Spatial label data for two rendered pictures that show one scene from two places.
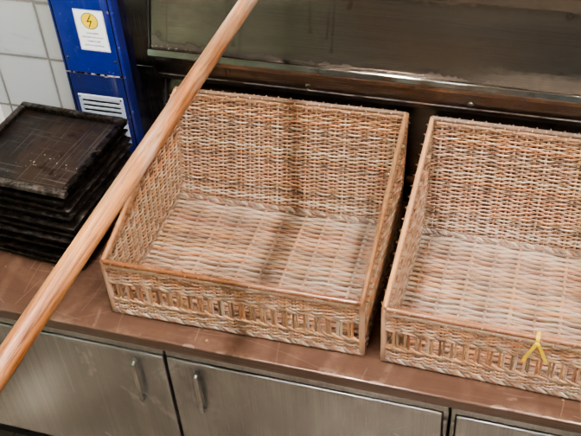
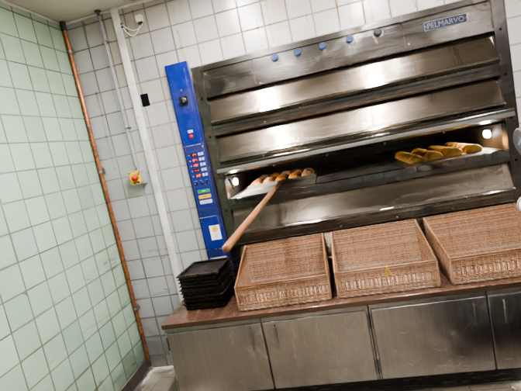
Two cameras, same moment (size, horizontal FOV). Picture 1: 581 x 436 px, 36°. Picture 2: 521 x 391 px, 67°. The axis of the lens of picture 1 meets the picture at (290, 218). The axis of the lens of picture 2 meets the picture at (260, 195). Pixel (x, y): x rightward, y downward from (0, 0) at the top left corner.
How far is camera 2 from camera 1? 1.13 m
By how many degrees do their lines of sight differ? 35
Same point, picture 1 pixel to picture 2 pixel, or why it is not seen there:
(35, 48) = (194, 246)
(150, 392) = (257, 345)
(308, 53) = (287, 221)
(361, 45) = (303, 214)
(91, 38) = (215, 235)
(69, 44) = (208, 240)
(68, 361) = (223, 340)
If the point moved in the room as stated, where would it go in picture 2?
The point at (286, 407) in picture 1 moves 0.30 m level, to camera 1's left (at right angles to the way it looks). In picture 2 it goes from (309, 331) to (258, 346)
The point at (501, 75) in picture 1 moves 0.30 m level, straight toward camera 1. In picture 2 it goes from (347, 212) to (353, 221)
